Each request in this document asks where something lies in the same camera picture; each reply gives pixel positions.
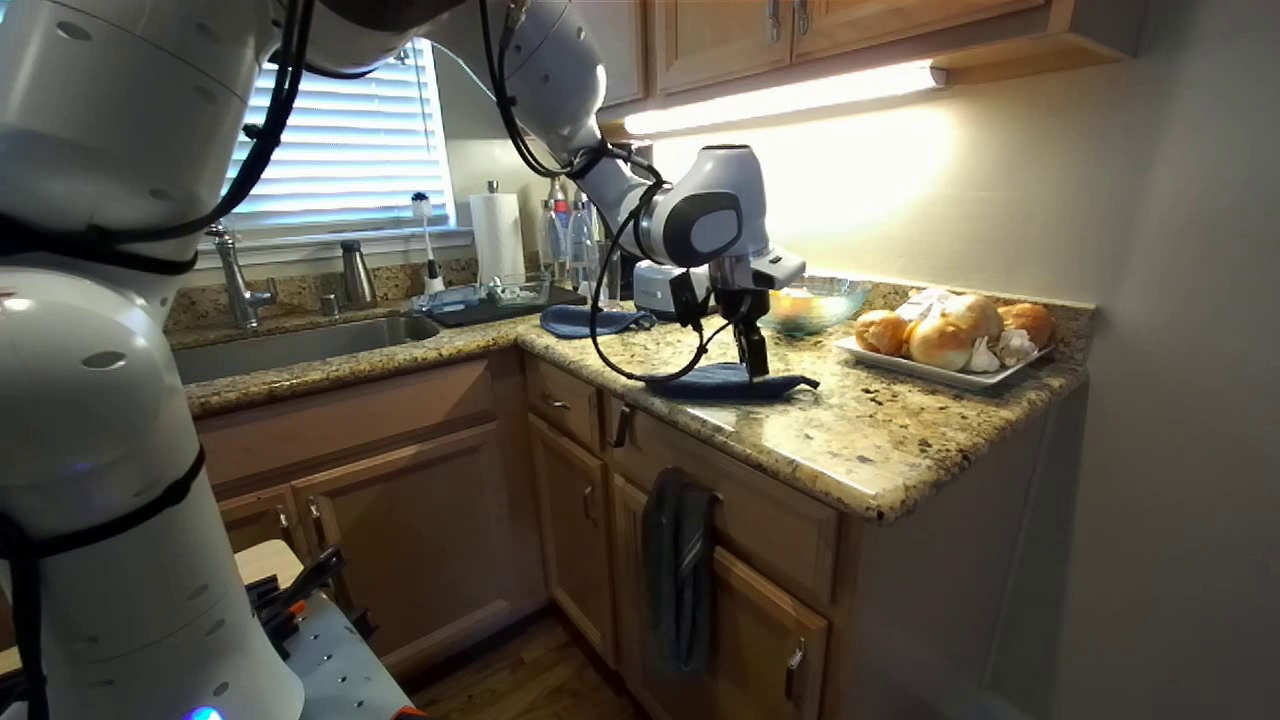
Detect kitchen faucet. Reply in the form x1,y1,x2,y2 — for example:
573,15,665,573
212,229,277,333

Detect left lower cabinet door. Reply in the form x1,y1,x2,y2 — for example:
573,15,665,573
532,419,617,664

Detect right lower cabinet door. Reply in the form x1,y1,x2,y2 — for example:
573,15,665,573
608,470,831,720

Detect black hook on drawer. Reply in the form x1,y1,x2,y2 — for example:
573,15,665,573
614,405,635,449

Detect bread roll in bag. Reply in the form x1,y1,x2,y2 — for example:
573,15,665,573
907,297,1005,373

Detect glass bowl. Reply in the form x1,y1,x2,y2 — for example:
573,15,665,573
767,275,867,337

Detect dish brush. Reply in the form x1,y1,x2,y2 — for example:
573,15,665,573
412,192,445,297

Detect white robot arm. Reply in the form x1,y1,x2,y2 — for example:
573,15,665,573
0,0,801,720

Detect sink cabinet door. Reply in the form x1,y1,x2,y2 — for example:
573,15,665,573
297,426,543,676

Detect paper towel roll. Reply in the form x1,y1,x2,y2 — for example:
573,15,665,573
470,192,525,292

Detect wooden drawer front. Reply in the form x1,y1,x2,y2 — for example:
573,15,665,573
602,397,840,606

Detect blue cloth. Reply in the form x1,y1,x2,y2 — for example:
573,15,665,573
658,360,812,405
541,305,658,342

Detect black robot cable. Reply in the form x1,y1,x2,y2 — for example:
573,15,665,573
476,0,735,390

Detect under cabinet light strip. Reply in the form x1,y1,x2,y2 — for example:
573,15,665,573
624,61,943,138

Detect upper wooden cabinets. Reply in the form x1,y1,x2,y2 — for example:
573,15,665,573
586,0,1155,111

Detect orange fruit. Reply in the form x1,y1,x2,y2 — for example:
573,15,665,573
852,307,914,357

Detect white plate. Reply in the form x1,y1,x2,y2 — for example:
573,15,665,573
835,333,1057,397

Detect window blinds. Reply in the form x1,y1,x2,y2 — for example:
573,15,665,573
232,39,458,232

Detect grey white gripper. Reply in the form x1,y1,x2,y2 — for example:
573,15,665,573
635,146,806,377

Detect stainless kitchen sink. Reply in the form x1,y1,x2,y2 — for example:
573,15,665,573
175,312,438,384

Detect grey hanging towel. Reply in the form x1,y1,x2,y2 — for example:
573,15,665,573
641,470,717,676

